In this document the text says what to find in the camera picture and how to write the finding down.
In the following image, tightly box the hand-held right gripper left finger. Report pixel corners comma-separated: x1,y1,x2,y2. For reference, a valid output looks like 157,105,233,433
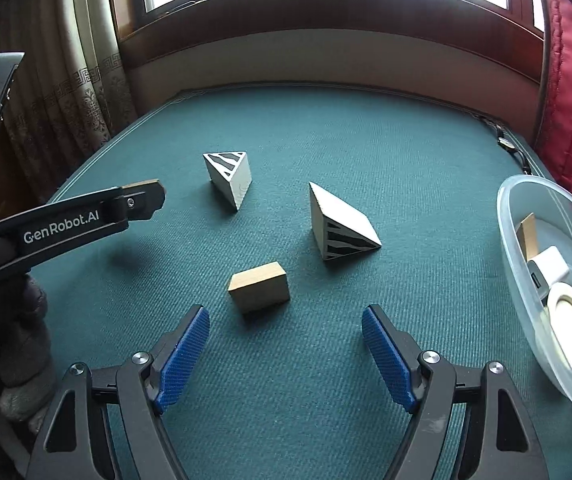
26,305,211,480

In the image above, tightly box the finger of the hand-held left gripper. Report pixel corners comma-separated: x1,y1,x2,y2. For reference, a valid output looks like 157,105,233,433
116,180,167,222

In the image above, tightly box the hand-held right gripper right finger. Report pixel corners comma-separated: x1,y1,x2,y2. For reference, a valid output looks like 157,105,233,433
361,304,549,480

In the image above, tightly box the clear plastic bowl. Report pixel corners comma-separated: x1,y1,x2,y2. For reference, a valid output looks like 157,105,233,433
497,174,572,415

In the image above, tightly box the plain wooden wedge block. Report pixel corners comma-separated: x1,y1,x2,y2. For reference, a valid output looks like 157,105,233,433
515,213,542,266

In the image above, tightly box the white charger plug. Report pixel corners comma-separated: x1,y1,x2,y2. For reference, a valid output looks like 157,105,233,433
527,246,572,301

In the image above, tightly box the person's left hand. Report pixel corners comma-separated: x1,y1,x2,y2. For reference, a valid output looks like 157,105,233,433
0,272,54,423

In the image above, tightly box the white striped triangular block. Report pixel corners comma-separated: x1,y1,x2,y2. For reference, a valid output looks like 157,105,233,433
203,150,253,212
308,181,383,262

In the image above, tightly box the brown rectangular wooden block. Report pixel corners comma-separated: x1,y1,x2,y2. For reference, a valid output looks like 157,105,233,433
227,261,291,315

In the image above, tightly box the beige patterned curtain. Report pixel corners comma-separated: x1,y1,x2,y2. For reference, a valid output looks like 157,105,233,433
0,0,139,206

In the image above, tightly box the black wristwatch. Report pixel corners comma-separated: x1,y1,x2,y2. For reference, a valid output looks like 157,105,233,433
481,117,534,176

